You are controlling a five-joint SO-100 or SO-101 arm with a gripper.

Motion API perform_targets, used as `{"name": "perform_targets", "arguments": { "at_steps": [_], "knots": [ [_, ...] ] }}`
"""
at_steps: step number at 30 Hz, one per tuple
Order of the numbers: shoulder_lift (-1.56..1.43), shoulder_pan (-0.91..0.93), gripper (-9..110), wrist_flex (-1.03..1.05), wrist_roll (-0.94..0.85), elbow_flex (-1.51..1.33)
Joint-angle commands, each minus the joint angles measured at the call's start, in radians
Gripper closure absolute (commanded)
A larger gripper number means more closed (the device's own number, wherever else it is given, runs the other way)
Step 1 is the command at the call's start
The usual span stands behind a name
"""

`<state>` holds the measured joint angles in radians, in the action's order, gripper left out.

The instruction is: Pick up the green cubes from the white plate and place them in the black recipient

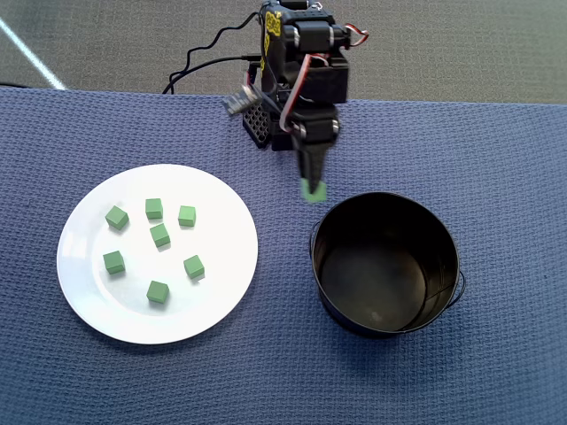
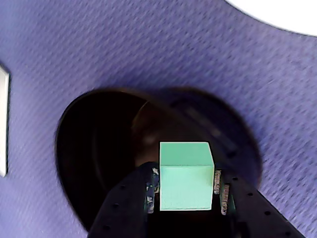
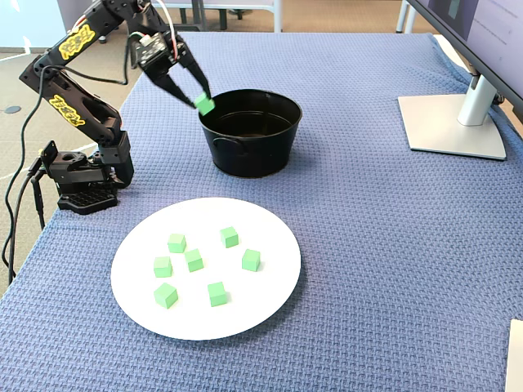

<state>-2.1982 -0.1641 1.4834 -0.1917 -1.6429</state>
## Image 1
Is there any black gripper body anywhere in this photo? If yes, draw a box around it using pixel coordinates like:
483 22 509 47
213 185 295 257
290 105 342 150

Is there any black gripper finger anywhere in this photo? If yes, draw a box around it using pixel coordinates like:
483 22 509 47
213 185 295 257
311 142 332 195
294 145 314 194

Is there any white round plate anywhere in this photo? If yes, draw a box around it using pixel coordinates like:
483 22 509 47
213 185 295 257
56 163 260 345

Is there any black metal bucket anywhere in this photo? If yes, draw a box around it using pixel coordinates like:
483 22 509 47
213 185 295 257
308 190 467 341

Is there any blue woven table cloth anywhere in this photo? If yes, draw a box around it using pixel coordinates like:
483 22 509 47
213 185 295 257
0 86 567 425

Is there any white red servo wire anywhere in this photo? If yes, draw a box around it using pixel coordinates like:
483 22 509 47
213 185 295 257
278 52 331 134
343 22 371 50

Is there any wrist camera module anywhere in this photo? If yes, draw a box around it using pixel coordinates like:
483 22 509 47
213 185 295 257
221 83 265 119

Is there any black cable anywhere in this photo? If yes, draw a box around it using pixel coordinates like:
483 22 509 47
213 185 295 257
161 12 262 95
164 53 263 95

